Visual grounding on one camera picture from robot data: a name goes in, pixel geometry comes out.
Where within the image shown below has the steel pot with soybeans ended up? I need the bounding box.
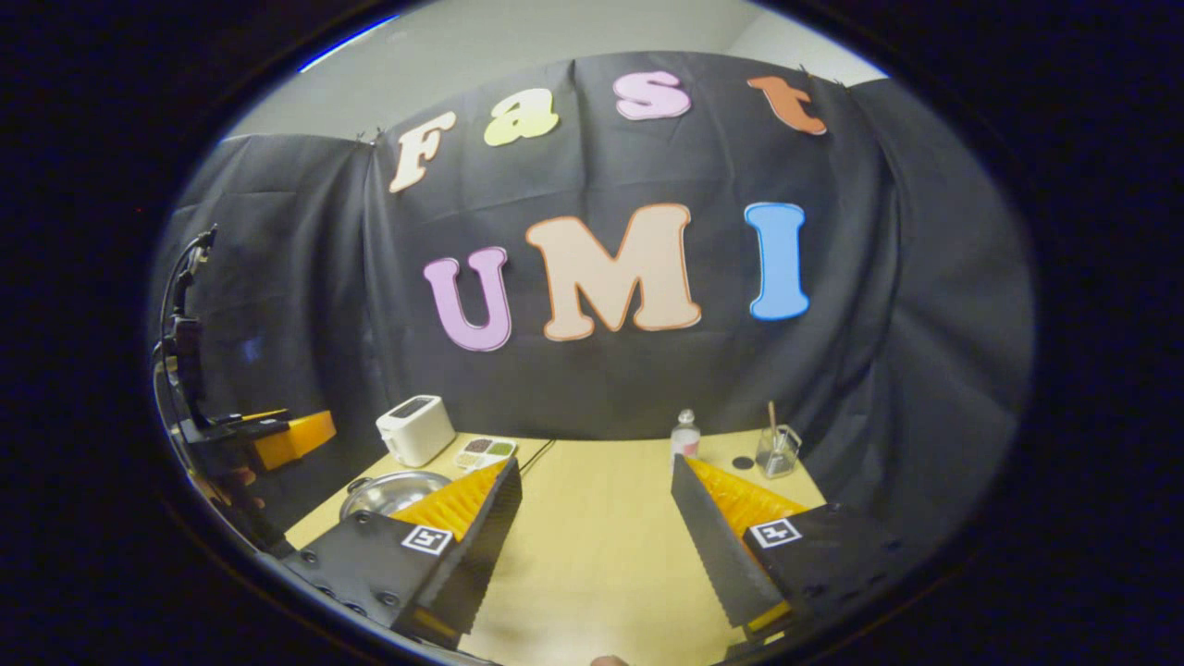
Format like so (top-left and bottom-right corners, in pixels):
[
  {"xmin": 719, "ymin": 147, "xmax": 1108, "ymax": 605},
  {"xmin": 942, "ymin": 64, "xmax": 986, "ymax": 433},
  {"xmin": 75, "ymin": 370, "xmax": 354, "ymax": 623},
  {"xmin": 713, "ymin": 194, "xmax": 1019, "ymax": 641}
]
[{"xmin": 339, "ymin": 470, "xmax": 454, "ymax": 522}]

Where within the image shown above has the white toaster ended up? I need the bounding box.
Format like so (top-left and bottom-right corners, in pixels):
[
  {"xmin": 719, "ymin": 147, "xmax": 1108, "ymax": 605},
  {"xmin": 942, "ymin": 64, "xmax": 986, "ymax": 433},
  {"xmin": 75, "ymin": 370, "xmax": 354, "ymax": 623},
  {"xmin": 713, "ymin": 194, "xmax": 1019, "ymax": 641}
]
[{"xmin": 376, "ymin": 395, "xmax": 457, "ymax": 468}]

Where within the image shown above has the clear glass cup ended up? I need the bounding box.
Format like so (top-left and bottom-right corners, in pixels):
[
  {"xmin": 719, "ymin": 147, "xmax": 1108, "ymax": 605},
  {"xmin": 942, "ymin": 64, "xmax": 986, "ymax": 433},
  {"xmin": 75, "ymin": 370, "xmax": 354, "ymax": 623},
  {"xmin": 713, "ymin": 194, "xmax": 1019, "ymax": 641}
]
[{"xmin": 755, "ymin": 425, "xmax": 803, "ymax": 479}]

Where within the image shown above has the white divided dish of beans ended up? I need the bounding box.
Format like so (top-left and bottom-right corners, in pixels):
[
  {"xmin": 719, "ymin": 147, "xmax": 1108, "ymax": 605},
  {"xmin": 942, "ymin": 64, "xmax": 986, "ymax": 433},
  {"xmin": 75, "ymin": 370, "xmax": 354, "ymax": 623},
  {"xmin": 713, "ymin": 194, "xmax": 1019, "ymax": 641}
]
[{"xmin": 453, "ymin": 438, "xmax": 518, "ymax": 471}]

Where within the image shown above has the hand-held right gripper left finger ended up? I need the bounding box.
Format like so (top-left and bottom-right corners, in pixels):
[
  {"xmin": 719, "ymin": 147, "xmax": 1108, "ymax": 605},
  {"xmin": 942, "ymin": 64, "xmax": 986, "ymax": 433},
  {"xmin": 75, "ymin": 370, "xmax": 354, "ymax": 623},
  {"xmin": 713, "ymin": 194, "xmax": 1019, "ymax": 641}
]
[{"xmin": 277, "ymin": 456, "xmax": 524, "ymax": 648}]

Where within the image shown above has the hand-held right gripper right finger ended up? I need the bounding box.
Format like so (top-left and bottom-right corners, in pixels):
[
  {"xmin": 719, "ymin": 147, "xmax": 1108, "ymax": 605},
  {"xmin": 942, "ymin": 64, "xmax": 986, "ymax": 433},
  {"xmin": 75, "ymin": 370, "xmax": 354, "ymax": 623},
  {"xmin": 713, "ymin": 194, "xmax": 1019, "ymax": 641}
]
[{"xmin": 671, "ymin": 453, "xmax": 926, "ymax": 648}]

